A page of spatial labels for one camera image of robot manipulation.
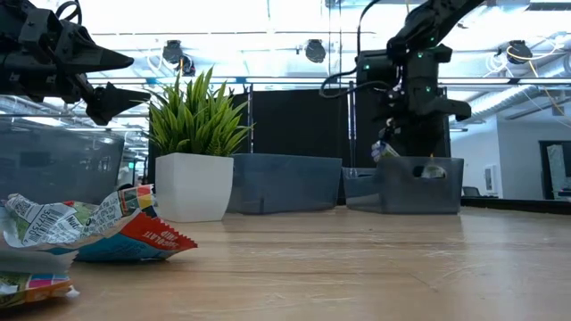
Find white ribbed ceiling duct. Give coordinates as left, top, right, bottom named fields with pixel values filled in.
left=449, top=82, right=571, bottom=128

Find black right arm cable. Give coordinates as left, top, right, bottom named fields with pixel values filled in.
left=319, top=0, right=393, bottom=100

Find black rig frame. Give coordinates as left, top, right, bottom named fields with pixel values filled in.
left=460, top=196, right=571, bottom=216

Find long overhead light bar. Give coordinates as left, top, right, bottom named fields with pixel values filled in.
left=87, top=75, right=571, bottom=88

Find purple white granola bar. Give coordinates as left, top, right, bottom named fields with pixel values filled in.
left=371, top=139, right=401, bottom=164
left=420, top=164, right=447, bottom=180

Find green plant in white pot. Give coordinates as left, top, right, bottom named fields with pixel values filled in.
left=146, top=66, right=253, bottom=223

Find blue red granola bar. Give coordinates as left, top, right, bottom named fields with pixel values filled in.
left=74, top=209, right=199, bottom=263

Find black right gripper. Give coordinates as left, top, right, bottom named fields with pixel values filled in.
left=377, top=43, right=473, bottom=145

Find grey translucent plastic bin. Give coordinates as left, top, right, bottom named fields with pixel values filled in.
left=342, top=167, right=379, bottom=200
left=226, top=152, right=343, bottom=216
left=0, top=118, right=127, bottom=206
left=345, top=155, right=465, bottom=216

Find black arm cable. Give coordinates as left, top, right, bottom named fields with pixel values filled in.
left=54, top=0, right=84, bottom=26
left=319, top=0, right=393, bottom=100

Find small black ceiling spotlight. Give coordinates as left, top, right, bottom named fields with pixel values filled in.
left=178, top=53, right=197, bottom=78

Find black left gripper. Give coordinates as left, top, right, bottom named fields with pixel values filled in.
left=0, top=0, right=152, bottom=127

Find white wall box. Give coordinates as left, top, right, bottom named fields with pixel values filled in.
left=483, top=164, right=498, bottom=194

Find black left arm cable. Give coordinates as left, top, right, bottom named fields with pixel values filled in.
left=54, top=0, right=84, bottom=26

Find blue granola bar colourful squares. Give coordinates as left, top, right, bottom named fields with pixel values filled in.
left=0, top=248, right=81, bottom=310

